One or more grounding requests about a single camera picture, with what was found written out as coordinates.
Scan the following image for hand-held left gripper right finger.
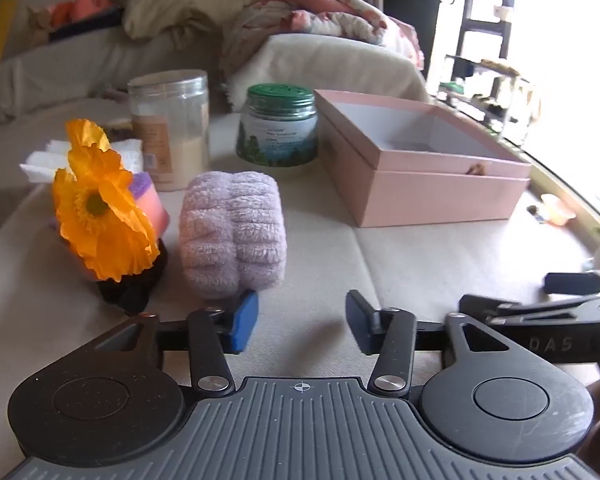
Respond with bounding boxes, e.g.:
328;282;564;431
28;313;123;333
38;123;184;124
345;289;518;397

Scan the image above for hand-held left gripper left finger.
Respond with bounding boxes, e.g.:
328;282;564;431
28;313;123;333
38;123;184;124
87;290;259;397

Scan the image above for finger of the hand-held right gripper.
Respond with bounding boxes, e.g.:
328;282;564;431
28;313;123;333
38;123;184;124
458;293;531;320
544;270;600;296

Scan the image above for purple fluffy towel roll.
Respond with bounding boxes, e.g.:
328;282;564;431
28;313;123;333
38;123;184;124
179;171;287;301

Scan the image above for pink cardboard box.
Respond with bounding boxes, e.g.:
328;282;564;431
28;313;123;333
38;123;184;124
314;89;533;228

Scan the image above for small orange cup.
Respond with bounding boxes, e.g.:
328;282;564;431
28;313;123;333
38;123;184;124
540;193;577;227

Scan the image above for black scrunchie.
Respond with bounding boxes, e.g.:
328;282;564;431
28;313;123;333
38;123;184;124
96;239;170;314

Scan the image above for pink and purple sponge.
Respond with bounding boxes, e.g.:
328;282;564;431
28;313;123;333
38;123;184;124
130;172;171;234

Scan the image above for orange fabric flower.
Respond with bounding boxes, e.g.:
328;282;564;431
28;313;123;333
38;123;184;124
52;119;161;282

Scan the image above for green-lidded jar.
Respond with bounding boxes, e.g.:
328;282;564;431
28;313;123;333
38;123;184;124
236;84;319;167

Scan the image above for clear plastic powder jar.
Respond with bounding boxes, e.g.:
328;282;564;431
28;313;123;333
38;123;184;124
127;70;211;192

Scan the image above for white tissues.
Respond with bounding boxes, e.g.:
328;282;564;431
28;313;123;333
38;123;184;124
20;137;145;184

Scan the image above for black shelf rack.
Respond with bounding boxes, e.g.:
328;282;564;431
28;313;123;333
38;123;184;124
439;0;537;137

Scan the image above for pink floral blanket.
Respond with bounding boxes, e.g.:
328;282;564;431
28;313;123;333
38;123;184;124
220;0;426;82

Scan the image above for beige sofa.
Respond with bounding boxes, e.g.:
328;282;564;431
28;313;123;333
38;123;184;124
0;0;431;176

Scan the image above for cream pillow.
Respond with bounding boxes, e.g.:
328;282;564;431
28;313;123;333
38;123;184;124
122;0;254;44

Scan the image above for dark blue box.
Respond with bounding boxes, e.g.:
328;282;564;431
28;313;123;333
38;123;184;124
47;7;126;44

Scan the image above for orange toy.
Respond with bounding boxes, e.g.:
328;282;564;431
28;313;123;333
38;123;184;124
47;0;116;29

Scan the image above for beige plush toy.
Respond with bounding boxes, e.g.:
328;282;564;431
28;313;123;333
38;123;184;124
26;5;54;47

